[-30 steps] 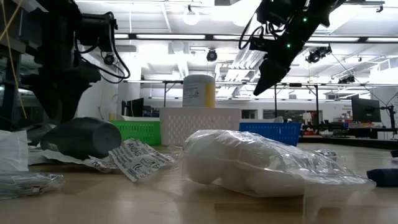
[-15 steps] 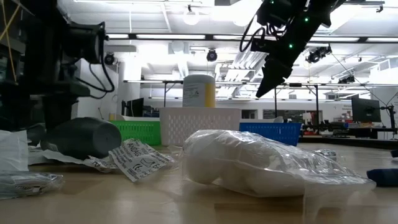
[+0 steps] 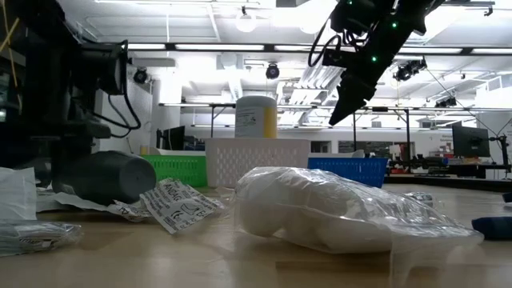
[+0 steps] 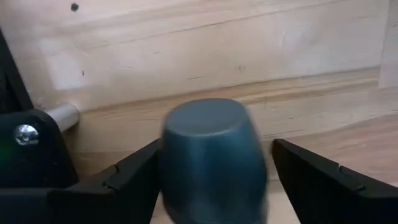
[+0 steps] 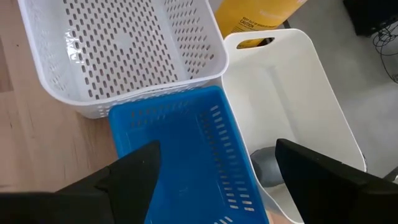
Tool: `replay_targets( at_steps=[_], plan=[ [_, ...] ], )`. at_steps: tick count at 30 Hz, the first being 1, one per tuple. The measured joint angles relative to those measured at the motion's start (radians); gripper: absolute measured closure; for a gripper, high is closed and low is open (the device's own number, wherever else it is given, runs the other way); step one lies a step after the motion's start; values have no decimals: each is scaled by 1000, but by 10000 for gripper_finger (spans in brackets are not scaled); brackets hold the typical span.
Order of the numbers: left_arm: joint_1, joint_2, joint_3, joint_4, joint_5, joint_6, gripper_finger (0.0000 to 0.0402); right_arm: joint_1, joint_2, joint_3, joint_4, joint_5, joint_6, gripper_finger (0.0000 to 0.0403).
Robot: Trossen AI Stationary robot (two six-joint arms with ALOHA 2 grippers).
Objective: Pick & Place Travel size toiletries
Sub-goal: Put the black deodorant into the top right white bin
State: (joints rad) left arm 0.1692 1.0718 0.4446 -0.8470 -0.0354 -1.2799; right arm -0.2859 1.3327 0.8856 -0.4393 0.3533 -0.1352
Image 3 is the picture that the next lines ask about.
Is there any black computer monitor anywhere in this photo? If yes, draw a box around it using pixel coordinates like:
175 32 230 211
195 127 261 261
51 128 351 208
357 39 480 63
155 125 186 153
452 125 491 158

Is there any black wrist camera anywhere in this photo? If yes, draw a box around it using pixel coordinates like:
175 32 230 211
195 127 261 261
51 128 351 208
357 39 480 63
79 39 130 96
330 0 397 38

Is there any black ceiling camera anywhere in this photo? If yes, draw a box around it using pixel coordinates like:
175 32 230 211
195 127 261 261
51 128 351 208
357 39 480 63
392 58 429 83
132 66 150 86
265 62 281 81

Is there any green plastic basket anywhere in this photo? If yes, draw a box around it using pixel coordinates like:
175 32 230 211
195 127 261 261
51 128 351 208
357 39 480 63
140 154 208 189

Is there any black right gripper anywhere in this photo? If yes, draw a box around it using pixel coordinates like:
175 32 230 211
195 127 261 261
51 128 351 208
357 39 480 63
322 23 417 127

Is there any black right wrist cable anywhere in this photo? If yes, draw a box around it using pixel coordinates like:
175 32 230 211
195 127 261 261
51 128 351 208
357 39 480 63
307 18 346 69

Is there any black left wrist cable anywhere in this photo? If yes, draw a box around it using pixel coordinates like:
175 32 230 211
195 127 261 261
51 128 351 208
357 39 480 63
90 39 142 139

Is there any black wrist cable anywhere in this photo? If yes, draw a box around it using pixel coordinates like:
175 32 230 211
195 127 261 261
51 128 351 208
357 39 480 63
90 39 142 139
307 18 346 69

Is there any white and yellow canister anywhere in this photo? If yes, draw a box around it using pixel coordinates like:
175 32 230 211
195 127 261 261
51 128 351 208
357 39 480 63
234 94 278 140

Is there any round white pendant lamp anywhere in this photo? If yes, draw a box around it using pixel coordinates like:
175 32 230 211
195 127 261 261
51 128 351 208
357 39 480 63
234 6 258 34

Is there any white perforated plastic basket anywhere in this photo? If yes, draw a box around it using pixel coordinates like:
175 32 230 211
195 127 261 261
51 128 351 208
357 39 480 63
204 138 312 190

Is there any yellow hanging cord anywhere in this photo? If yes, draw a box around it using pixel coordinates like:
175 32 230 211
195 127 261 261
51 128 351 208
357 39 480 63
0 0 22 115

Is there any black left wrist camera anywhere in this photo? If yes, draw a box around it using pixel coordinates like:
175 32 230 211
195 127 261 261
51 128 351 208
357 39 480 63
79 39 130 96

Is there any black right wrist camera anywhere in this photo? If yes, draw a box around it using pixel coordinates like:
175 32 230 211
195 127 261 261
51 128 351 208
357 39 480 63
330 0 397 38

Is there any blue plastic basket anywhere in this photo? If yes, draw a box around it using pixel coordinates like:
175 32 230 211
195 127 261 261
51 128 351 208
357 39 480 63
306 156 390 190

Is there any long ceiling light strip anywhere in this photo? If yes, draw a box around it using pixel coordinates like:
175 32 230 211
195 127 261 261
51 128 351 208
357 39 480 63
127 42 512 56

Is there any white solid plastic bin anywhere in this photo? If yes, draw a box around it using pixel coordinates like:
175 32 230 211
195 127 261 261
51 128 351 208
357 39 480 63
154 146 207 157
310 149 366 159

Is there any cluttered background desk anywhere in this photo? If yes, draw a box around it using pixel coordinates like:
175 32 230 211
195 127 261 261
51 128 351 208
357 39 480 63
386 154 512 182

